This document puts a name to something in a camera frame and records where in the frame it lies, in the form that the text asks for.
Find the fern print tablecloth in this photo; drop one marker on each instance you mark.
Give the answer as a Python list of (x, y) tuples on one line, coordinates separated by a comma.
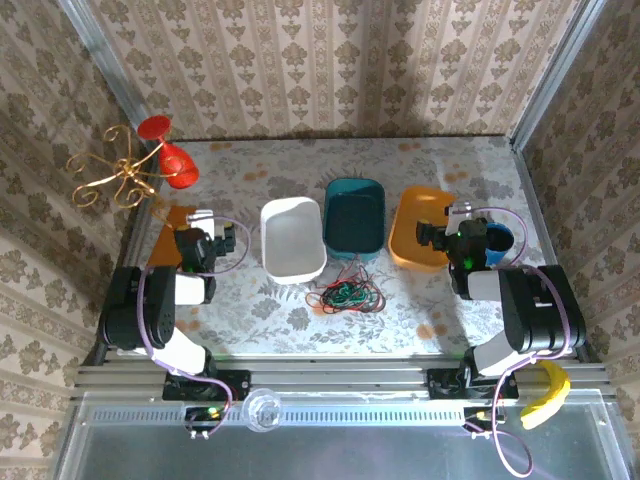
[(300, 165)]

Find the white plastic bin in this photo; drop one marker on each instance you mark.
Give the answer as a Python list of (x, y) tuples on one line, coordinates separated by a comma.
[(292, 240)]

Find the yellow banana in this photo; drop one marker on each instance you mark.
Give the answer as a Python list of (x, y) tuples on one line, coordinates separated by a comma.
[(552, 395)]

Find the clear glass cup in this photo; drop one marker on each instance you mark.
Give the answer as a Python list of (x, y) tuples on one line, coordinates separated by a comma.
[(261, 409)]

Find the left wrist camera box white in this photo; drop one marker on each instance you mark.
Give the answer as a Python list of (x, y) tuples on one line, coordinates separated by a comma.
[(202, 220)]

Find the teal plastic bin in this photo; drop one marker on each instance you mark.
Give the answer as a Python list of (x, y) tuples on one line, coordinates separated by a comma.
[(352, 220)]

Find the grey metal plate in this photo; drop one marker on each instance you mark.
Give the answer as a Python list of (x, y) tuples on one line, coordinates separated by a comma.
[(325, 455)]

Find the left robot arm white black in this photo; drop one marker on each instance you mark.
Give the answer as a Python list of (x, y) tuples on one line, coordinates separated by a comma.
[(135, 310)]

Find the orange plastic bin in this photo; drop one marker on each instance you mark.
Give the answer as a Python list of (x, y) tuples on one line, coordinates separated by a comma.
[(407, 240)]

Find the orange wooden block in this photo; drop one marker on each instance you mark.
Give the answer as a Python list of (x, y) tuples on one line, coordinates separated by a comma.
[(162, 250)]

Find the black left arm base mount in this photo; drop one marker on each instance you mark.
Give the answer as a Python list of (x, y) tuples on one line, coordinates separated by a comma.
[(235, 382)]

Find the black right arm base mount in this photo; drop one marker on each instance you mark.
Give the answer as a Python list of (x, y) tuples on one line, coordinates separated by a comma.
[(442, 384)]

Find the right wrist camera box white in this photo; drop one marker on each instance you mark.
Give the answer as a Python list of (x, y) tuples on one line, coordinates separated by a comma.
[(461, 209)]

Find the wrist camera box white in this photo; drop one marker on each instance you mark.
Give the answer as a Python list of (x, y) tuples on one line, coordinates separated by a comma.
[(461, 209), (202, 220)]

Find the aluminium frame rail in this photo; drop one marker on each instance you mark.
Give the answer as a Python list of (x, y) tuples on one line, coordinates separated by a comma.
[(325, 380)]

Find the red plastic goblet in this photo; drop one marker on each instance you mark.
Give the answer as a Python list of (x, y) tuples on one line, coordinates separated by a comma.
[(177, 167)]

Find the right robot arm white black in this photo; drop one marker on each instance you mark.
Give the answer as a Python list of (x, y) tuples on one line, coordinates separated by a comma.
[(540, 310)]

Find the blue mug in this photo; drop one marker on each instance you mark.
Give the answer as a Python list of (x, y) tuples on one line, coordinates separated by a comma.
[(500, 245)]

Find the aluminium left corner post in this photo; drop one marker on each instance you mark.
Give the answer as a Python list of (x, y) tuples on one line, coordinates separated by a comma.
[(97, 50)]

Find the aluminium corner post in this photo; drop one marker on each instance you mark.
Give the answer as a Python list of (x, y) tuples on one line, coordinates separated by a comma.
[(566, 50), (97, 50)]

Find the aluminium right corner post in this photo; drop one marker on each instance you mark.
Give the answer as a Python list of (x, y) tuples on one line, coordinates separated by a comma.
[(566, 50)]

